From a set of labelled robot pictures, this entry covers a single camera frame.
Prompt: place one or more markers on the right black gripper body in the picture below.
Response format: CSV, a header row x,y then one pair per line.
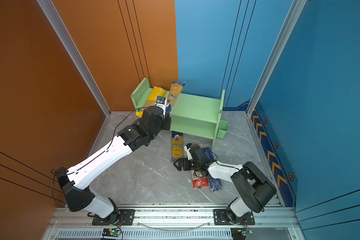
x,y
192,166

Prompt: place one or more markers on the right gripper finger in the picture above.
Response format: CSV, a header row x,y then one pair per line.
x,y
183,160
179,167

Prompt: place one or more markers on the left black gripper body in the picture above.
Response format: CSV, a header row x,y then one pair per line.
x,y
152,136

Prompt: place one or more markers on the blue yellow pasta bag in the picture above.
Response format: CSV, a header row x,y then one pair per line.
x,y
177,146

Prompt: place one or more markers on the red spaghetti bag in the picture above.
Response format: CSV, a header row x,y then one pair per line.
x,y
198,180

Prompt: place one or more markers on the yellow blue spaghetti bag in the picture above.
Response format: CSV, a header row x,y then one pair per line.
x,y
176,89

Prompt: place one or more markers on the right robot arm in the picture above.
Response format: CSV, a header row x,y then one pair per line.
x,y
254,188

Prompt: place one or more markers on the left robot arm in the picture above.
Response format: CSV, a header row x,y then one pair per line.
x,y
75,182

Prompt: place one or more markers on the green two-tier shelf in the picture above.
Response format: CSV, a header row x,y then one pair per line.
x,y
198,116

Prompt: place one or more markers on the blue Barilla spaghetti box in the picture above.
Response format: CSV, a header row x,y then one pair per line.
x,y
214,184

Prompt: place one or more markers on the green side cup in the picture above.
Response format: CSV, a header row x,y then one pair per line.
x,y
222,129

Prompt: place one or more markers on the right circuit board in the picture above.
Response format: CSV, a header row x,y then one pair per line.
x,y
240,233

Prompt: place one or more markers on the circuit board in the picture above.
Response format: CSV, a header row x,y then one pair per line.
x,y
240,233
112,234

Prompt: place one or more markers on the left circuit board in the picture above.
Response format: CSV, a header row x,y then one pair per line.
x,y
112,234

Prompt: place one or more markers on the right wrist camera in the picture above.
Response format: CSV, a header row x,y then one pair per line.
x,y
191,151

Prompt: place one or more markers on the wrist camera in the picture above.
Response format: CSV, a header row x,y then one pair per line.
x,y
191,151
164,104

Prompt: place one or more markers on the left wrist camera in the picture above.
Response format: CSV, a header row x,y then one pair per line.
x,y
164,104

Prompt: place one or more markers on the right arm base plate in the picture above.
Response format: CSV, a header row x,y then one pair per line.
x,y
224,217

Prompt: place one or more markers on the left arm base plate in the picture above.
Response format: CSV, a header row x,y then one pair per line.
x,y
123,217

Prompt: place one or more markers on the aluminium front rail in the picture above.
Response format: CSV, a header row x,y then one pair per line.
x,y
175,222

